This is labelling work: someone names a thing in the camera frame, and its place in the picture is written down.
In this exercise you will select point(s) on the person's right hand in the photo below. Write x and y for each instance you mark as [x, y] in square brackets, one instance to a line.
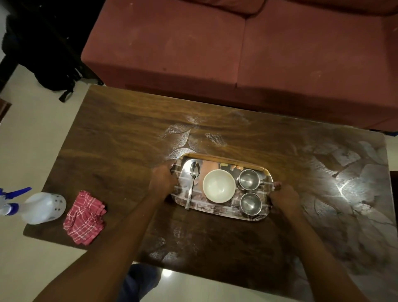
[284, 199]

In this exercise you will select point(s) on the person's left hand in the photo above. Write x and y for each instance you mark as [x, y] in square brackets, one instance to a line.
[161, 182]

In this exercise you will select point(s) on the person's right thumb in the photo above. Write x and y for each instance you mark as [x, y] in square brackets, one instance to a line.
[277, 185]

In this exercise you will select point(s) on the person's left thumb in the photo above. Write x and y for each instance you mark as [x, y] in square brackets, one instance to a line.
[172, 164]

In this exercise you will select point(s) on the patterned rectangular serving tray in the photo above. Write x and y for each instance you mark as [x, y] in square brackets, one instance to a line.
[217, 189]

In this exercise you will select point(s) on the person's left forearm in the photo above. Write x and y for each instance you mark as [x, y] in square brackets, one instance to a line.
[102, 249]

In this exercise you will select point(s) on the person's right forearm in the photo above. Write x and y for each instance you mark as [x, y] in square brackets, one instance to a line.
[317, 258]

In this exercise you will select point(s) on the steel spoon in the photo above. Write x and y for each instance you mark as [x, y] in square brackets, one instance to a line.
[192, 182]

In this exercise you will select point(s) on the wooden coffee table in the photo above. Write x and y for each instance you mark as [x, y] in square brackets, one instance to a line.
[217, 186]

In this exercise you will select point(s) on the white ceramic bowl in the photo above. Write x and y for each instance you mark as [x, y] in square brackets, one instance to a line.
[219, 186]

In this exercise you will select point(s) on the red checked cloth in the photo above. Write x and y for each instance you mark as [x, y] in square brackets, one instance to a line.
[84, 217]

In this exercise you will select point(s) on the person's blue trouser leg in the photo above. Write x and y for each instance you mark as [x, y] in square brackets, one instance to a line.
[138, 281]

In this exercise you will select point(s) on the red fabric sofa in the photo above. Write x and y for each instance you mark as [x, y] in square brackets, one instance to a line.
[248, 56]

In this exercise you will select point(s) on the white spray bottle blue nozzle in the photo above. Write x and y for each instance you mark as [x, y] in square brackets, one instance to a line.
[37, 207]

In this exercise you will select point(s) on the black backpack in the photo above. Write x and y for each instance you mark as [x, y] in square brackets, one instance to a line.
[43, 43]

